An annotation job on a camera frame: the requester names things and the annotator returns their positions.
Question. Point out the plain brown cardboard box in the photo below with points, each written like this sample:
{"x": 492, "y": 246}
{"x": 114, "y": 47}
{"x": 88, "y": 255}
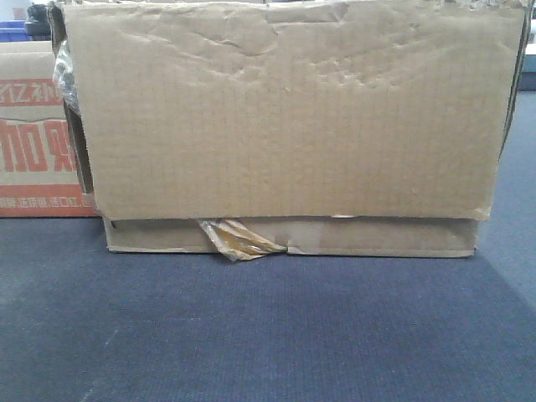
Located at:
{"x": 254, "y": 128}

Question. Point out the red printed cardboard box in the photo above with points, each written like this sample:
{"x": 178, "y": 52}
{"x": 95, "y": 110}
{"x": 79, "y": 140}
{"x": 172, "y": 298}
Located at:
{"x": 38, "y": 166}

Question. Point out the crumpled clear packing tape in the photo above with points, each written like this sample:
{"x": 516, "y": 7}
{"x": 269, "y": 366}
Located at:
{"x": 64, "y": 77}

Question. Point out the blue plastic bin background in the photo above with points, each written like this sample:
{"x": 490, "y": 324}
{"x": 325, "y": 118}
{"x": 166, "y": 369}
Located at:
{"x": 13, "y": 31}

